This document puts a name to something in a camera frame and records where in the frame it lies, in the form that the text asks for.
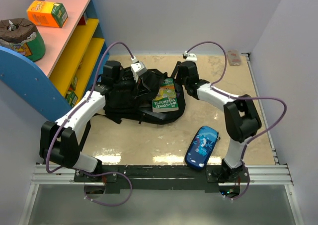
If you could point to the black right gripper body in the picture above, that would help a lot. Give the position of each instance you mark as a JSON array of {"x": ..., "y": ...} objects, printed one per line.
[{"x": 183, "y": 80}]

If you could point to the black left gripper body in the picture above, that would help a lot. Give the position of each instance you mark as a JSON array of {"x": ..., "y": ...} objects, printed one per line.
[{"x": 129, "y": 84}]

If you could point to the black student backpack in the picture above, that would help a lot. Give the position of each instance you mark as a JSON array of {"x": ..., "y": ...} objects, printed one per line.
[{"x": 137, "y": 104}]

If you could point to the green treehouse book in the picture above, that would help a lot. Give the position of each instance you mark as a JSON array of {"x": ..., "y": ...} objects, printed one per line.
[{"x": 166, "y": 99}]

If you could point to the blue shark pencil case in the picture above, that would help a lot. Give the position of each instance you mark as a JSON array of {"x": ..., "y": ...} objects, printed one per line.
[{"x": 201, "y": 147}]

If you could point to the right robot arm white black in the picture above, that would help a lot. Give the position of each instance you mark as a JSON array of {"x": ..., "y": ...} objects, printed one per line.
[{"x": 241, "y": 117}]

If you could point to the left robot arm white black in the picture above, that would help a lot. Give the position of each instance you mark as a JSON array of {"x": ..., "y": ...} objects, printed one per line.
[{"x": 59, "y": 144}]

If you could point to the beige pink eraser box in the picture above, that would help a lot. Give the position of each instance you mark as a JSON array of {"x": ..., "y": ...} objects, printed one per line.
[{"x": 234, "y": 58}]

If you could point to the green box on shelf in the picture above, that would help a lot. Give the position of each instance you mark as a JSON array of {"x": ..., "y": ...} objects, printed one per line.
[
  {"x": 73, "y": 83},
  {"x": 71, "y": 98}
]

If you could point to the blue shelf unit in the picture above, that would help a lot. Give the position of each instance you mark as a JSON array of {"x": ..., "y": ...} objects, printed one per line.
[{"x": 39, "y": 88}]

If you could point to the orange green crayon box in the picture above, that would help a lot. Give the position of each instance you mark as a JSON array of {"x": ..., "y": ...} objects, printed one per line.
[{"x": 46, "y": 13}]

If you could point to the brown green toy stump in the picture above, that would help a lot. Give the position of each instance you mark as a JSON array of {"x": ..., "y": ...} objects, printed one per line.
[{"x": 23, "y": 37}]

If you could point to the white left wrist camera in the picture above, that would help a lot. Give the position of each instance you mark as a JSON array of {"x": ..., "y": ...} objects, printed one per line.
[{"x": 138, "y": 69}]

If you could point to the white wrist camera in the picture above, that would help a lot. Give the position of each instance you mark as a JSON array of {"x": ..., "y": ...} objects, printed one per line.
[
  {"x": 189, "y": 56},
  {"x": 138, "y": 69}
]

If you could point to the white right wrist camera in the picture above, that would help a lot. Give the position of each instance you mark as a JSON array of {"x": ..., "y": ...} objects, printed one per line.
[{"x": 189, "y": 56}]

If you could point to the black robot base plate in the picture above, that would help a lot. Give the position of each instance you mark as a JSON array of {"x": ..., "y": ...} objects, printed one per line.
[{"x": 165, "y": 177}]

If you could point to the aluminium rail frame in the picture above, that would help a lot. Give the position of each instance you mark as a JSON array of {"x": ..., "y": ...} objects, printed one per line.
[{"x": 259, "y": 176}]

